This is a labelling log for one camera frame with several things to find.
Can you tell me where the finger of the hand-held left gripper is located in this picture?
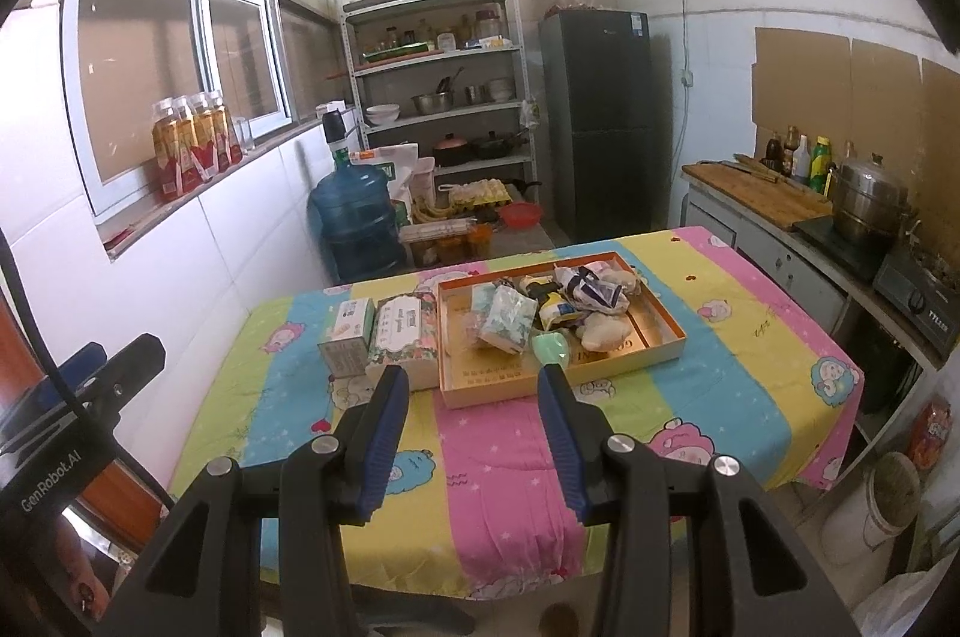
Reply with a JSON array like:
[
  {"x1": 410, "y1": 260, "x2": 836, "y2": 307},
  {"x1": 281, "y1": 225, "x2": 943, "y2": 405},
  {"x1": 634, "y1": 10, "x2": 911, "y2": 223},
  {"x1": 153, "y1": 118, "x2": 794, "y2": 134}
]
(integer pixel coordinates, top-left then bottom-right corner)
[
  {"x1": 52, "y1": 333, "x2": 167, "y2": 435},
  {"x1": 30, "y1": 342, "x2": 106, "y2": 413}
]

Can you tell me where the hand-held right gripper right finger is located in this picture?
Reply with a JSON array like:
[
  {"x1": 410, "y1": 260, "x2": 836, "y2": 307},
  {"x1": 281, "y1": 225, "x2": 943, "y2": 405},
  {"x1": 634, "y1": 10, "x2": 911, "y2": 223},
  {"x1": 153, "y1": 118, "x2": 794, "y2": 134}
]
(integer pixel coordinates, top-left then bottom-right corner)
[{"x1": 536, "y1": 363, "x2": 860, "y2": 637}]

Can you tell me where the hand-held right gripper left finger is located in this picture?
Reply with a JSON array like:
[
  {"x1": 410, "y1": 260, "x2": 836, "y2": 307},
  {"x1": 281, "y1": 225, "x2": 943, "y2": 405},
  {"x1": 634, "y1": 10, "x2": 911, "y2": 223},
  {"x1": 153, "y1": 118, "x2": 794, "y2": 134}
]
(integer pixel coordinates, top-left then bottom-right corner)
[{"x1": 112, "y1": 363, "x2": 412, "y2": 637}]

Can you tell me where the mint green soft item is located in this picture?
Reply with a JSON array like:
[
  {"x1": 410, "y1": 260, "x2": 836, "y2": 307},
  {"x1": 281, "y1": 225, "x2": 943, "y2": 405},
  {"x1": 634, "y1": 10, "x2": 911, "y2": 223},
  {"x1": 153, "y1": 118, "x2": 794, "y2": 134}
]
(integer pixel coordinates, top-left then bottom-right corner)
[{"x1": 531, "y1": 331, "x2": 572, "y2": 372}]

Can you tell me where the orange rimmed gold box tray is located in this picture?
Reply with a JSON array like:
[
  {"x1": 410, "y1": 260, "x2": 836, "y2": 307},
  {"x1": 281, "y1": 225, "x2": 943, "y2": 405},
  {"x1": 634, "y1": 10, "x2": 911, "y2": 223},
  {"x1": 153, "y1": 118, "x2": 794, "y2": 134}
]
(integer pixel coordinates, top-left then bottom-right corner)
[{"x1": 435, "y1": 250, "x2": 687, "y2": 411}]

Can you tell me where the cream plush bear purple dress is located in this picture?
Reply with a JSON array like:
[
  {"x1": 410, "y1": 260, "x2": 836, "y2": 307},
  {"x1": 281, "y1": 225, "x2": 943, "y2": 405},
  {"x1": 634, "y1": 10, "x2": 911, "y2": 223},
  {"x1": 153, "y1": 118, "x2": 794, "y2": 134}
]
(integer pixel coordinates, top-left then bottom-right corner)
[{"x1": 577, "y1": 310, "x2": 638, "y2": 353}]

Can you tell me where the pale green tissue pack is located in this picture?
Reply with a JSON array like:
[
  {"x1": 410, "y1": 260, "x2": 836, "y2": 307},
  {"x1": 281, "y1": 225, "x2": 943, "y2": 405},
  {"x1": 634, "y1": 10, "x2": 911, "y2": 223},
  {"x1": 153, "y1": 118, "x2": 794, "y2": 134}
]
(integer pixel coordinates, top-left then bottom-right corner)
[{"x1": 478, "y1": 284, "x2": 539, "y2": 354}]

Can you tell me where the blue white small packet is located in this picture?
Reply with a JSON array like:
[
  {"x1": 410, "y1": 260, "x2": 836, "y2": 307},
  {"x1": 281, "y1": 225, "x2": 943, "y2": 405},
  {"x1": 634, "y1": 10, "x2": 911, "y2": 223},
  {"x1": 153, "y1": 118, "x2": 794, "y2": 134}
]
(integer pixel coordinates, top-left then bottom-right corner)
[{"x1": 555, "y1": 265, "x2": 601, "y2": 308}]

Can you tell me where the person's left hand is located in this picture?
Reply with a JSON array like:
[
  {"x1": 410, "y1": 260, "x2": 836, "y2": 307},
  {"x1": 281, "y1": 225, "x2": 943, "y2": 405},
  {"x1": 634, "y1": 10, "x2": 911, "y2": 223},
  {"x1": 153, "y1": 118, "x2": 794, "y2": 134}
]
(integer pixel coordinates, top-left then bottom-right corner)
[{"x1": 56, "y1": 524, "x2": 102, "y2": 619}]

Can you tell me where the colourful cartoon bedsheet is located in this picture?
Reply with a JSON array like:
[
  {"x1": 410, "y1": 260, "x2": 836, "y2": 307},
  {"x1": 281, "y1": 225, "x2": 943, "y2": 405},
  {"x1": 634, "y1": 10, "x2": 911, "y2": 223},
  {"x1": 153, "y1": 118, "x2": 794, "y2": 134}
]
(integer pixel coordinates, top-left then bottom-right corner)
[{"x1": 169, "y1": 224, "x2": 863, "y2": 600}]

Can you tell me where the orange wooden board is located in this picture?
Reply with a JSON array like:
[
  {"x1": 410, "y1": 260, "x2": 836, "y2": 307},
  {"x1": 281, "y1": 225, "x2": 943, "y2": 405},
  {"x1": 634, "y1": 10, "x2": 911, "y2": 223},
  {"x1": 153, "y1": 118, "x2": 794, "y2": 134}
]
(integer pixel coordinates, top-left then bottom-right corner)
[{"x1": 79, "y1": 449, "x2": 170, "y2": 537}]

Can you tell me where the floral tissue box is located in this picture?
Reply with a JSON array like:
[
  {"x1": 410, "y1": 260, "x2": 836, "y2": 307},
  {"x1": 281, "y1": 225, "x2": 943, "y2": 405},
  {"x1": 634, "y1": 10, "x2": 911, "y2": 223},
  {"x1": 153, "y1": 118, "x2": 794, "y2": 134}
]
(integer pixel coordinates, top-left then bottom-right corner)
[{"x1": 365, "y1": 294, "x2": 442, "y2": 392}]

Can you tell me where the green white tissue box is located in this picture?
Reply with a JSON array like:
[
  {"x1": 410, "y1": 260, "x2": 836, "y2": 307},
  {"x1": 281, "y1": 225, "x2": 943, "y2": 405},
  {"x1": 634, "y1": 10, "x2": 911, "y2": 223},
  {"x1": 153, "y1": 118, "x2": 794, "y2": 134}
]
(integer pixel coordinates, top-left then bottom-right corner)
[{"x1": 316, "y1": 298, "x2": 376, "y2": 379}]

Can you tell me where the orange drink bottle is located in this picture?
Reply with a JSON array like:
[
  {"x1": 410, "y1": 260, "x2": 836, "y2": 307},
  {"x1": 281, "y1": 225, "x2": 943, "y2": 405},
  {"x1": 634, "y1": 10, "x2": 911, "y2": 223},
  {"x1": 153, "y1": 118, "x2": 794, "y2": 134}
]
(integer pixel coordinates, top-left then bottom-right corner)
[
  {"x1": 152, "y1": 100, "x2": 185, "y2": 204},
  {"x1": 191, "y1": 92, "x2": 224, "y2": 177},
  {"x1": 174, "y1": 97, "x2": 205, "y2": 188},
  {"x1": 210, "y1": 91, "x2": 242, "y2": 165}
]

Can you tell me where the clear lidded food container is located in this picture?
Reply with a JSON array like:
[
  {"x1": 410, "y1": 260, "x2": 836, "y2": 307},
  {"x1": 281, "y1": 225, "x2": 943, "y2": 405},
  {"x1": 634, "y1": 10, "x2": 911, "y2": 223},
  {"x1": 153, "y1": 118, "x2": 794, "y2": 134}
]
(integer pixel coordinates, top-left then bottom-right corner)
[{"x1": 399, "y1": 219, "x2": 477, "y2": 242}]

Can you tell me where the blue water jug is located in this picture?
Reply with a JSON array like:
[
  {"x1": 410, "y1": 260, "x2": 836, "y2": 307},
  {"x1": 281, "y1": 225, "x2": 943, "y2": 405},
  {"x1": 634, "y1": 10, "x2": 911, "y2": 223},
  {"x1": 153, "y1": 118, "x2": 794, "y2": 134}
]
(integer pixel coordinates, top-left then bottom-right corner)
[{"x1": 309, "y1": 164, "x2": 398, "y2": 279}]

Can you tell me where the tray of eggs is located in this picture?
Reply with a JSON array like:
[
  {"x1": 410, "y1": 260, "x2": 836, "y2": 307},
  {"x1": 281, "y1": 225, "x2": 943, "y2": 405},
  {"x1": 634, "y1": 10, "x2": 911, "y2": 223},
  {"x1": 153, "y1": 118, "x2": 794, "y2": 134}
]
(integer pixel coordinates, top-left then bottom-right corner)
[{"x1": 448, "y1": 178, "x2": 515, "y2": 210}]

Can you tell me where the grey counter cabinet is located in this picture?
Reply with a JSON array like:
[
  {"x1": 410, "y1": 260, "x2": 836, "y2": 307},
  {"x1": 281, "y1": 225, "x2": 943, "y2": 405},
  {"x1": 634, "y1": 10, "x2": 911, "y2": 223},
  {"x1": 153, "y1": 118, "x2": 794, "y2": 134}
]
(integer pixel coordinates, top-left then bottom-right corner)
[{"x1": 681, "y1": 160, "x2": 942, "y2": 375}]

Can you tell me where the white flour sack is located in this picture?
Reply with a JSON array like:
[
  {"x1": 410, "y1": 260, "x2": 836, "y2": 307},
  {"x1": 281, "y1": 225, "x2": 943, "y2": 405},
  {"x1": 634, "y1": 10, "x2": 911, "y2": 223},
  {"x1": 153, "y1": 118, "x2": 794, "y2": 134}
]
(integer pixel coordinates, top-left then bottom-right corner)
[{"x1": 352, "y1": 143, "x2": 417, "y2": 195}]

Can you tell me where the sliding window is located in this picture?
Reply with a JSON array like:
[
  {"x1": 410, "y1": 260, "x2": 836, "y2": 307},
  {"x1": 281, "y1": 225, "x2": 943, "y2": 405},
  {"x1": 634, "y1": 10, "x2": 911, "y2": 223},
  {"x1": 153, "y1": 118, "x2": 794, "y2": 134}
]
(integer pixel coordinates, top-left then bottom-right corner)
[{"x1": 64, "y1": 0, "x2": 297, "y2": 225}]

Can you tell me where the clay pot red lid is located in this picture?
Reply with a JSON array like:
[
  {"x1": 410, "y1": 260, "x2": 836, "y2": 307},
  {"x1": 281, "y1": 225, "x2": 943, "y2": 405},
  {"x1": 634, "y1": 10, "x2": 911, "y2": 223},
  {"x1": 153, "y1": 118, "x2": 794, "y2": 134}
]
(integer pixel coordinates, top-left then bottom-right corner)
[{"x1": 433, "y1": 133, "x2": 472, "y2": 167}]

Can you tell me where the black white water pump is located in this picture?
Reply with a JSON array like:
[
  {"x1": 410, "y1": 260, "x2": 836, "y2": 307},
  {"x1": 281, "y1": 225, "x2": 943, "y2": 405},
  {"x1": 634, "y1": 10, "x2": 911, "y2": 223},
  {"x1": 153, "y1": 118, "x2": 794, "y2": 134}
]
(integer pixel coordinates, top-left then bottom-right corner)
[{"x1": 321, "y1": 110, "x2": 353, "y2": 165}]

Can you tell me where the black wok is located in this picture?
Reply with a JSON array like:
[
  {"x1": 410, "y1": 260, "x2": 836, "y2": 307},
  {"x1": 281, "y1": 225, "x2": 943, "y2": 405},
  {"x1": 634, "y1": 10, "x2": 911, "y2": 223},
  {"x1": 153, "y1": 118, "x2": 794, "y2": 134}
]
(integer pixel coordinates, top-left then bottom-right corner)
[{"x1": 472, "y1": 130, "x2": 530, "y2": 160}]

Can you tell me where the white plastic bucket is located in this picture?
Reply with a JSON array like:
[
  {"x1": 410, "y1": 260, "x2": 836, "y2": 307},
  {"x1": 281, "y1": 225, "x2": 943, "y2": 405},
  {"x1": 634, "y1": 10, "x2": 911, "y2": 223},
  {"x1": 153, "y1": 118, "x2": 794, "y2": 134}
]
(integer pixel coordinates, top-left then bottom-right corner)
[{"x1": 821, "y1": 451, "x2": 923, "y2": 569}]

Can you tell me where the dark refrigerator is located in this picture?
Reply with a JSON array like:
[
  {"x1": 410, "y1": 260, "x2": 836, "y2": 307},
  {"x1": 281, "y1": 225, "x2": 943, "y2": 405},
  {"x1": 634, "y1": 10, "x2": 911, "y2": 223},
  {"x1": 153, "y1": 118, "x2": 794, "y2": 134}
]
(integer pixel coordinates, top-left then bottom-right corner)
[{"x1": 538, "y1": 8, "x2": 652, "y2": 244}]

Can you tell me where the wooden cutting board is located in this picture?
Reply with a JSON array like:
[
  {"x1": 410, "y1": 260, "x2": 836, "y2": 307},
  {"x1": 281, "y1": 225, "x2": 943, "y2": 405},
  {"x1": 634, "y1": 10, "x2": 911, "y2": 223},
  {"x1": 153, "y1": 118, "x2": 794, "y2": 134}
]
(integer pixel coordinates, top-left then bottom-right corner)
[{"x1": 682, "y1": 157, "x2": 833, "y2": 233}]

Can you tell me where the black induction cooker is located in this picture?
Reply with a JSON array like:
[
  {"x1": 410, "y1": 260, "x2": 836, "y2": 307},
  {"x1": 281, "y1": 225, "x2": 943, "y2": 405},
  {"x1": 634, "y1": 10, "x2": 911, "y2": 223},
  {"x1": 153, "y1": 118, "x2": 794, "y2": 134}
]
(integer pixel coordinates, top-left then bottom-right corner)
[{"x1": 795, "y1": 215, "x2": 897, "y2": 284}]

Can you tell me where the kitchen knife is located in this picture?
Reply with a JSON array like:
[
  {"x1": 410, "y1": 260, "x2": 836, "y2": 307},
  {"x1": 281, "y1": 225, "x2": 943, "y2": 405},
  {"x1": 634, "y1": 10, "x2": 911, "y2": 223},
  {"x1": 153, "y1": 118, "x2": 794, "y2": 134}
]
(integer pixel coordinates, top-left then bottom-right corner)
[{"x1": 731, "y1": 152, "x2": 781, "y2": 182}]

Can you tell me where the red printed bag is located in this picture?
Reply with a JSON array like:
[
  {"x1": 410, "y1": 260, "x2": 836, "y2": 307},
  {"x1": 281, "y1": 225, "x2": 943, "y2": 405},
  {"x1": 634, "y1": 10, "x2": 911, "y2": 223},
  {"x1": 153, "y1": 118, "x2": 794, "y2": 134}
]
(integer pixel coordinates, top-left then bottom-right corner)
[{"x1": 907, "y1": 400, "x2": 957, "y2": 469}]

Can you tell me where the white plastic sack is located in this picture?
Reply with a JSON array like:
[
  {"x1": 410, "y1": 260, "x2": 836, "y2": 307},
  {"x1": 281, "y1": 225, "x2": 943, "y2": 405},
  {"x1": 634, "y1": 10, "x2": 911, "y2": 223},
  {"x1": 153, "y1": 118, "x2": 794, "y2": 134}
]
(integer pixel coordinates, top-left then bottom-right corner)
[{"x1": 855, "y1": 569, "x2": 960, "y2": 637}]

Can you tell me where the green bottle yellow cap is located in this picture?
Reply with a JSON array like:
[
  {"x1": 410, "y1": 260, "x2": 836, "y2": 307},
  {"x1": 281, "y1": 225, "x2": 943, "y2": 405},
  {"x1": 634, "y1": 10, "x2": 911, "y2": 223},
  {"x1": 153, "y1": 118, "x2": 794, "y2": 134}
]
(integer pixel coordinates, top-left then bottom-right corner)
[{"x1": 808, "y1": 136, "x2": 835, "y2": 195}]

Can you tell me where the black gas stove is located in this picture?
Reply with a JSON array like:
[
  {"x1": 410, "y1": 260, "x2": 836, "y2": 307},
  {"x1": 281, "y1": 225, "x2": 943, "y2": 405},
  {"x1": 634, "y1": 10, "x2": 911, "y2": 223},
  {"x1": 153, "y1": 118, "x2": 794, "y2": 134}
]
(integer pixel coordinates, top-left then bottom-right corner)
[{"x1": 874, "y1": 250, "x2": 960, "y2": 362}]

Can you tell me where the steel steamer pot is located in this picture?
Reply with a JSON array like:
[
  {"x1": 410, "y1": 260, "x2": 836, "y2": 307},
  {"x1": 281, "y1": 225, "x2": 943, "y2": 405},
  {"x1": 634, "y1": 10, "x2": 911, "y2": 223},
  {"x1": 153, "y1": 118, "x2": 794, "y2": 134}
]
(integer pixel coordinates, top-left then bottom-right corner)
[{"x1": 831, "y1": 152, "x2": 912, "y2": 246}]

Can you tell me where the green tray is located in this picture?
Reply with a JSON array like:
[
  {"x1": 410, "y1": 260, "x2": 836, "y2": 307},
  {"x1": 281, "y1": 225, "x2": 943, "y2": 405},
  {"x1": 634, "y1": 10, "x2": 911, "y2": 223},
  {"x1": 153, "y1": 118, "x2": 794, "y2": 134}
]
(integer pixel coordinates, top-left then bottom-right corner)
[{"x1": 360, "y1": 47, "x2": 432, "y2": 64}]

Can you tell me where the grey metal shelf rack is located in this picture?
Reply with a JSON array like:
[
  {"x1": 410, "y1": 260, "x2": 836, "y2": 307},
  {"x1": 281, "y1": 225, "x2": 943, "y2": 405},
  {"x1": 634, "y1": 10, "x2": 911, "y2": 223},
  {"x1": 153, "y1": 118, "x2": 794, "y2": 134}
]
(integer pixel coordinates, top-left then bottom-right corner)
[{"x1": 341, "y1": 0, "x2": 537, "y2": 188}]

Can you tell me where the cardboard wall sheet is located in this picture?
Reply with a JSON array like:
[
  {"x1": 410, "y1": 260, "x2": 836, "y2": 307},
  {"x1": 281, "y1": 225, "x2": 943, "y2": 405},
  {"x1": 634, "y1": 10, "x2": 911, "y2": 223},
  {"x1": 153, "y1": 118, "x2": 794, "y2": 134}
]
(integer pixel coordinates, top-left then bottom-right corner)
[
  {"x1": 752, "y1": 28, "x2": 854, "y2": 137},
  {"x1": 919, "y1": 58, "x2": 960, "y2": 192},
  {"x1": 850, "y1": 38, "x2": 925, "y2": 158}
]

